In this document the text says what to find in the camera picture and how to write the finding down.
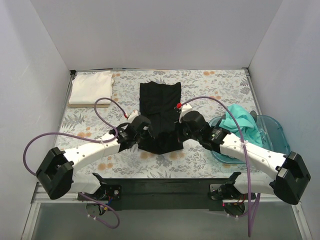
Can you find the teal plastic basket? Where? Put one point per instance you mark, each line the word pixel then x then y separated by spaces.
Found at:
pixel 271 133

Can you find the floral patterned table mat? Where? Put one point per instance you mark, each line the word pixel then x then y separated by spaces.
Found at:
pixel 209 91

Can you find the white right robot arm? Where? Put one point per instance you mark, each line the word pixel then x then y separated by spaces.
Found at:
pixel 285 176

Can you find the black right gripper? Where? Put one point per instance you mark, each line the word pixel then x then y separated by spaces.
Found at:
pixel 180 131

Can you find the black t-shirt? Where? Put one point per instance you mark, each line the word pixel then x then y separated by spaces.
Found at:
pixel 157 102

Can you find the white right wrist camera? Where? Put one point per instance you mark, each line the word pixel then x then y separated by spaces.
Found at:
pixel 183 109

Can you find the teal t-shirt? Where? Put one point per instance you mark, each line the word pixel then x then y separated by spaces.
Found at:
pixel 246 123

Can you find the folded white t-shirt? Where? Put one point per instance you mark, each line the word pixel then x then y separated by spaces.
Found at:
pixel 88 87

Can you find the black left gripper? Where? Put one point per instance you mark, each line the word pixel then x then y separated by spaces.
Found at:
pixel 146 132

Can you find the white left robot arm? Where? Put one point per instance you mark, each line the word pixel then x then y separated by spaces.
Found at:
pixel 58 172

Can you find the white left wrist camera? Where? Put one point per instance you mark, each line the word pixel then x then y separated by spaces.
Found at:
pixel 131 116

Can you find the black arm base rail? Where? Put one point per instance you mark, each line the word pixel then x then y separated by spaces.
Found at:
pixel 161 193

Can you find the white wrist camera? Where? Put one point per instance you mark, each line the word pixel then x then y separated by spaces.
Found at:
pixel 183 109
pixel 131 116

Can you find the brown cardboard board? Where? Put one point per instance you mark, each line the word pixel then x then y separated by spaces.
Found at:
pixel 87 105

